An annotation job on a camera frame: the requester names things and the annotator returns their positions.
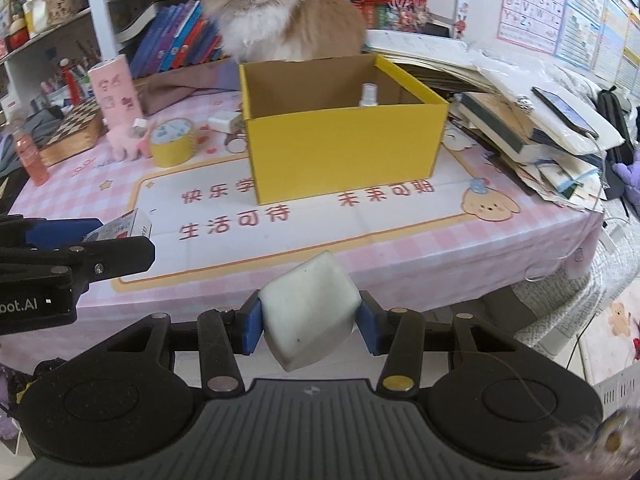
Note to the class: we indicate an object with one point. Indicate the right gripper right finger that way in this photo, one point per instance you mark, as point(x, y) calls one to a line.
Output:
point(397, 334)

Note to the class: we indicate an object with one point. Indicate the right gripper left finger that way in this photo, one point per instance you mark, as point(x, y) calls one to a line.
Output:
point(223, 335)

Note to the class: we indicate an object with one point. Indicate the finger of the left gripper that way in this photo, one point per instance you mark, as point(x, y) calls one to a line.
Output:
point(78, 264)
point(59, 233)

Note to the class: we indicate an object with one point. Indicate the small white red box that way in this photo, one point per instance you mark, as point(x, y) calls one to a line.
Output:
point(133, 223)

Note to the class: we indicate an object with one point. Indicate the white soap block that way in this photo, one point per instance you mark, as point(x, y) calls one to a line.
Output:
point(309, 311)

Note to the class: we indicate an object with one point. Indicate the yellow tape roll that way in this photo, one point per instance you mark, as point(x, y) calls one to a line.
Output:
point(173, 142)

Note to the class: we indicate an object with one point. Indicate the white power adapter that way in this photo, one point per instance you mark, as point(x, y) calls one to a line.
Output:
point(226, 121)

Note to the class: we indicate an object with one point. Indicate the pink glove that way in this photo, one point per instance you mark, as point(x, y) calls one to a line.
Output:
point(130, 142)

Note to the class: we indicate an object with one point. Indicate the pink spray bottle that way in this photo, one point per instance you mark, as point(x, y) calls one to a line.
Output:
point(29, 155)

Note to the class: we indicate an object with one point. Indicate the pink checkered tablecloth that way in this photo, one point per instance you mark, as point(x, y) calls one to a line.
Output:
point(463, 232)

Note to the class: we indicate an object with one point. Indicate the wooden chess board box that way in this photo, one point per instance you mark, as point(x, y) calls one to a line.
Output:
point(79, 132)

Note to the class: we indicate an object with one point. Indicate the pink cylinder container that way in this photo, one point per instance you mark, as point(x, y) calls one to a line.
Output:
point(113, 88)

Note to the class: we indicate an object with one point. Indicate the mauve folded cloth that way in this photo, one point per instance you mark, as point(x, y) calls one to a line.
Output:
point(162, 90)

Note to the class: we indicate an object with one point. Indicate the yellow cardboard box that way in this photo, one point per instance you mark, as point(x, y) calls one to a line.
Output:
point(308, 136)

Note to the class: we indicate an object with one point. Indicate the row of colourful books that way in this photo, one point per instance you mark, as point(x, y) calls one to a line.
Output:
point(179, 36)

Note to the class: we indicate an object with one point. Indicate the small white spray bottle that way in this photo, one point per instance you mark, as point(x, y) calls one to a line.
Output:
point(369, 95)

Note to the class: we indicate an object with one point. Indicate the stack of books and papers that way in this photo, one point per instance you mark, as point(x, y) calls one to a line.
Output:
point(493, 97)

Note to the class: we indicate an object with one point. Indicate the black smartphone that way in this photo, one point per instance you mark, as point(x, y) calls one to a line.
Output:
point(565, 112)

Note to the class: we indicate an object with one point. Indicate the fluffy orange white cat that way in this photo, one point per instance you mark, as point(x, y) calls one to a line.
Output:
point(287, 30)

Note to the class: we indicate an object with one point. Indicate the red book set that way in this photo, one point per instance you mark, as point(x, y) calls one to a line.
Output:
point(402, 15)

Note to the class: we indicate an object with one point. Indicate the alphabet wall poster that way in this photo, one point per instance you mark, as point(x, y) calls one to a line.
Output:
point(531, 24)

